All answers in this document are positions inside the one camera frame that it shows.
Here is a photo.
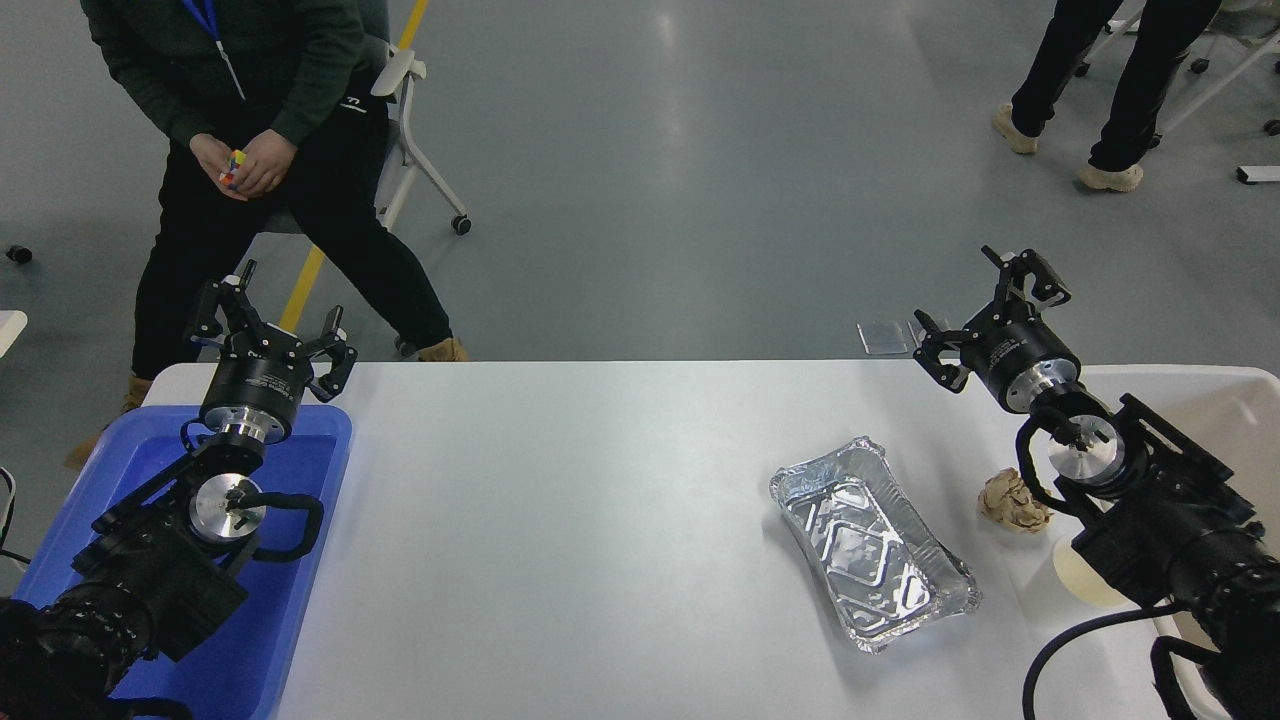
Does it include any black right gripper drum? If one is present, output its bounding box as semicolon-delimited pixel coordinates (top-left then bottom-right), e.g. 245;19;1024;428
961;314;1082;407

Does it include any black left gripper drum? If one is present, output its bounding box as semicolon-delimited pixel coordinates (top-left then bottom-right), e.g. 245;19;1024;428
201;335;314;427

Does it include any white paper cup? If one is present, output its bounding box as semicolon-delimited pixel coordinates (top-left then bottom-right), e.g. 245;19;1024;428
1018;534;1136;627

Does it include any person's left hand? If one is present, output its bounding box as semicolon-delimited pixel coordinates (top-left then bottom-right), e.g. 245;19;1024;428
234;129;300;200

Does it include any person's right hand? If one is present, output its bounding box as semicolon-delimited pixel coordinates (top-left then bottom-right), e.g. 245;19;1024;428
189;132;247;202

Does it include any crumpled tan paper ball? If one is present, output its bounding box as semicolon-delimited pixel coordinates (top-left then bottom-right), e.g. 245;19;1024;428
977;467;1054;535

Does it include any large pale bin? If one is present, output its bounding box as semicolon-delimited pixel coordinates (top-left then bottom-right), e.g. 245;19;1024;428
1075;364;1280;720

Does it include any silver foil tray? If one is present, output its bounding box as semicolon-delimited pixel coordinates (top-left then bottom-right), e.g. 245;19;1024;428
768;436;984;656

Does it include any white wheeled chair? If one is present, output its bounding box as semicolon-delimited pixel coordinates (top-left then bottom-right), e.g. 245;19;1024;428
265;45;474;238

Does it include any blue plastic tray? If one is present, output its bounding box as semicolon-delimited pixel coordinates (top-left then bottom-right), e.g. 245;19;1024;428
15;403;354;720

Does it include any person with beige shoes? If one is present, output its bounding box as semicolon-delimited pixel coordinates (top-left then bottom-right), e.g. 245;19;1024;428
992;0;1226;194

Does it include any person with lanyard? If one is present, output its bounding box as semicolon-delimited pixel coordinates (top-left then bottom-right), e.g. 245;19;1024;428
65;0;472;472

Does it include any thin black cable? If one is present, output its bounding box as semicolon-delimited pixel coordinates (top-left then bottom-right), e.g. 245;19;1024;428
0;466;31;567

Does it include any white wheeled furniture frame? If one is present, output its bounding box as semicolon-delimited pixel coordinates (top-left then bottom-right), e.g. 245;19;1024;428
1073;0;1280;138

